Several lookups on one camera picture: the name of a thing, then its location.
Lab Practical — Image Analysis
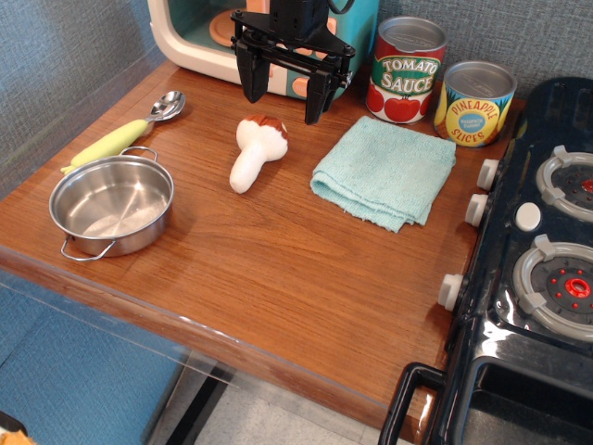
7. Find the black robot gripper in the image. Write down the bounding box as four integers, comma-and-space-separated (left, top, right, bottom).
231, 1, 356, 125

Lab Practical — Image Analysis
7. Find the small metal pot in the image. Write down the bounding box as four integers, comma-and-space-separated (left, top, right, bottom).
48, 146, 175, 262

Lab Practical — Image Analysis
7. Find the light blue folded cloth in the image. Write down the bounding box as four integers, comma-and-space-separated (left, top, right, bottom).
310, 117, 456, 233

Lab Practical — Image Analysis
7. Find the plush mushroom toy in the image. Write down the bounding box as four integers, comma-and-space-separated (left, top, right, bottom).
230, 114, 289, 194

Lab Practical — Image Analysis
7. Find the teal toy microwave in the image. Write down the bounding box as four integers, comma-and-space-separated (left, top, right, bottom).
147, 0, 379, 83

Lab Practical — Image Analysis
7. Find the tomato sauce can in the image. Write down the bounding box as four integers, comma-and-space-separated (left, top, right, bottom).
366, 16, 448, 124

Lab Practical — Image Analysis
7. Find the pineapple slices can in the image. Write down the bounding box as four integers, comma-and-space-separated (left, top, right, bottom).
434, 60, 517, 147

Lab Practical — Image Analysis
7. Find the white stove knob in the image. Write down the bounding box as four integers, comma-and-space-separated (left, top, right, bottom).
514, 202, 541, 232
476, 159, 499, 191
465, 194, 488, 227
437, 274, 463, 312

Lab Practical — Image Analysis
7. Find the black toy stove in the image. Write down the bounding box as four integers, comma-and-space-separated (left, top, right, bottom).
380, 77, 592, 444

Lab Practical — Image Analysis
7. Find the spoon with yellow handle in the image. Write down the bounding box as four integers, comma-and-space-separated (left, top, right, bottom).
60, 91, 185, 175

